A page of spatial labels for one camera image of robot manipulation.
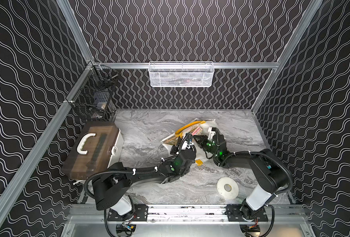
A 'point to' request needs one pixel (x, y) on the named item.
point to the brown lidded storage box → (95, 146)
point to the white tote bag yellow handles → (200, 127)
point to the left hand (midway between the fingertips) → (179, 136)
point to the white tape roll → (227, 187)
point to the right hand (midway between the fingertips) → (192, 135)
